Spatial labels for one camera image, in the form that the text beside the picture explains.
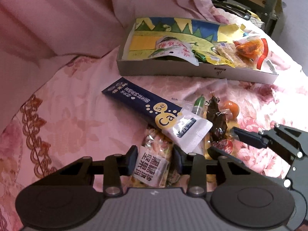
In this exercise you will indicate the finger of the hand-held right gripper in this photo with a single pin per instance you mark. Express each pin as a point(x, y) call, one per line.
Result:
point(212, 152)
point(250, 138)

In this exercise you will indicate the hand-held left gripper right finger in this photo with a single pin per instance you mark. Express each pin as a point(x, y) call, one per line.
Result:
point(178, 160)

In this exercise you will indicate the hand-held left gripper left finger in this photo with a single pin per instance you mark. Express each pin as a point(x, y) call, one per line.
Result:
point(132, 160)

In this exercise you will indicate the red round jelly cup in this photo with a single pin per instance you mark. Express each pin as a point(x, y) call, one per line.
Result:
point(225, 146)

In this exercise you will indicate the clear nut bar packet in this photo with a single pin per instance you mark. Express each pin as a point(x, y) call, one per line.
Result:
point(151, 163)

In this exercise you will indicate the gold foil snack packet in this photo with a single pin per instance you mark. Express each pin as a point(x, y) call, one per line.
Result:
point(231, 124)

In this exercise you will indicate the dark brown snack packet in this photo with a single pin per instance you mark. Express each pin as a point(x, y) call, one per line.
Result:
point(216, 122)

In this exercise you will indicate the small orange candy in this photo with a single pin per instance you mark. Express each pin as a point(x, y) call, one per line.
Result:
point(229, 108)

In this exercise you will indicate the dark blue sachet packet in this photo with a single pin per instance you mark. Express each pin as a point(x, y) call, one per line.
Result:
point(144, 103)

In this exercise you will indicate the yellow snack packet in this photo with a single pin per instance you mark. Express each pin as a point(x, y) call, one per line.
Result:
point(216, 61)

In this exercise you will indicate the clear packet of nut pieces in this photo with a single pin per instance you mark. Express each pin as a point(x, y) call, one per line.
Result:
point(228, 51)

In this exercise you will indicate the grey cardboard box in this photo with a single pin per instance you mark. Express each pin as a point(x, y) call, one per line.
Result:
point(168, 71)

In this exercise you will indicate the orange red snack packet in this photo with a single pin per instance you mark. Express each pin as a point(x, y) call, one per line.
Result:
point(249, 48)

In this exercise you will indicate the green white snack pouch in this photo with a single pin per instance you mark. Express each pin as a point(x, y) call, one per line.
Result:
point(178, 49)

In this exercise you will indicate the small green white packet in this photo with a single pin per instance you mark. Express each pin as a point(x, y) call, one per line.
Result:
point(199, 103)

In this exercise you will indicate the floral bedsheet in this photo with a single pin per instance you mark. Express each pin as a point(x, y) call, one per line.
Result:
point(72, 101)

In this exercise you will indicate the cartoon printed paper lining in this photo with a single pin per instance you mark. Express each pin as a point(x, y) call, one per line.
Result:
point(149, 41)

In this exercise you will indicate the pink curtain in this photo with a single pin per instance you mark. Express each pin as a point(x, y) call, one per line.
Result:
point(60, 16)

